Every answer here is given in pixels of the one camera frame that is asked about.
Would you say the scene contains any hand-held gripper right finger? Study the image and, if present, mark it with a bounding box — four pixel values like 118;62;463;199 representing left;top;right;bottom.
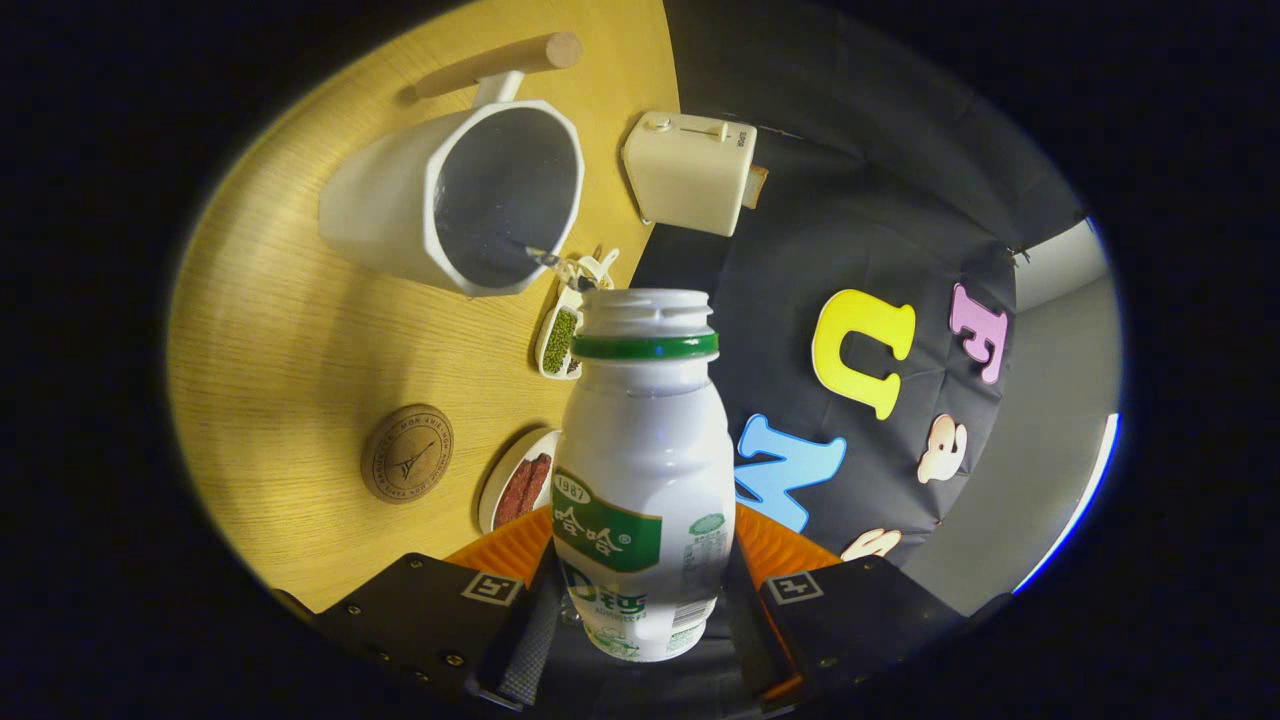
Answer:
722;502;969;713

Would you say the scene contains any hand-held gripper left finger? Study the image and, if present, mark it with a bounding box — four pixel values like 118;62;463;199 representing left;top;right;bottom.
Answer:
315;505;567;713

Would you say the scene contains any white juice bottle green label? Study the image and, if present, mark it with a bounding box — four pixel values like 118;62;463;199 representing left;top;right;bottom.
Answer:
551;288;736;663

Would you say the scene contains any round cork coaster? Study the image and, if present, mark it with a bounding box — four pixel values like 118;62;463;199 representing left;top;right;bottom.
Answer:
361;404;455;504

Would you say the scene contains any white cup wooden handle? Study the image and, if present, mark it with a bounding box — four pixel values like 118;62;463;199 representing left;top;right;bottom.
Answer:
318;33;585;298

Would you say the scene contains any white round plate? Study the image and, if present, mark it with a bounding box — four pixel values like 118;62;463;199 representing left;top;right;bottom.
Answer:
478;428;563;536

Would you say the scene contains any white divided bean dish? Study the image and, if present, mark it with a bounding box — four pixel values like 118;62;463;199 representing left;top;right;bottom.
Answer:
534;248;621;381

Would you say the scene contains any wooden table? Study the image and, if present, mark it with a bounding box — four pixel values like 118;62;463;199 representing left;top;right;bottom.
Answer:
167;0;681;613

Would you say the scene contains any cream toaster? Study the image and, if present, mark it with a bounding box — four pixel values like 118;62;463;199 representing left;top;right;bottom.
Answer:
621;111;758;237

